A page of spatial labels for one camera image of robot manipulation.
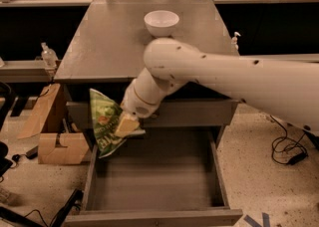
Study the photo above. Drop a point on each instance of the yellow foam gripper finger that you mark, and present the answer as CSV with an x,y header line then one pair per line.
x,y
126,124

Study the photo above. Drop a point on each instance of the green jalapeno chip bag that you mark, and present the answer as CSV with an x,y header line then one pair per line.
x,y
105,113

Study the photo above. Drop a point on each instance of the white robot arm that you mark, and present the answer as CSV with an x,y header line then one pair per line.
x,y
288,90

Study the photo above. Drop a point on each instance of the closed grey top drawer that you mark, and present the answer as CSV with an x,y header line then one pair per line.
x,y
216,112

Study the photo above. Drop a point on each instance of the open grey middle drawer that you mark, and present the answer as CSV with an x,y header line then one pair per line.
x,y
168,177

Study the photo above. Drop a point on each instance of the grey wooden drawer cabinet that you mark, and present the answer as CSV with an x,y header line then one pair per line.
x,y
106,52

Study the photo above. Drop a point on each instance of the cardboard box pieces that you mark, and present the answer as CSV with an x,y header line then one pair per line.
x,y
55,146

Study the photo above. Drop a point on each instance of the black stand leg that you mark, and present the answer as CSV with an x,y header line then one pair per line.
x,y
18,220

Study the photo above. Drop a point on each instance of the clear sanitizer bottle left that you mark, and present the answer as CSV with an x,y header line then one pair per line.
x,y
49,56

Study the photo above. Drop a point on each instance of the white ceramic bowl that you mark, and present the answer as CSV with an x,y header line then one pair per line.
x,y
161,23

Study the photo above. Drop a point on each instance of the white pump bottle right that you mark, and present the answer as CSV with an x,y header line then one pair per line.
x,y
234,40

